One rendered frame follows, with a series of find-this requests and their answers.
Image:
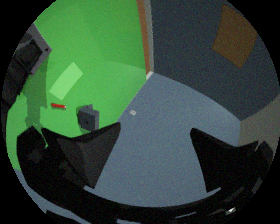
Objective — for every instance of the dark grey square panel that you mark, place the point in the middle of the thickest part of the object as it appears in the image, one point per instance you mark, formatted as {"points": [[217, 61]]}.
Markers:
{"points": [[89, 118]]}

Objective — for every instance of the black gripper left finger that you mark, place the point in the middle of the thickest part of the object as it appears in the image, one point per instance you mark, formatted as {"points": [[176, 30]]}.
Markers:
{"points": [[87, 153]]}

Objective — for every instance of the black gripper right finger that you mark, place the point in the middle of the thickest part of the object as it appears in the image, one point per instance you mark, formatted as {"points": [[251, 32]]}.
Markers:
{"points": [[217, 159]]}

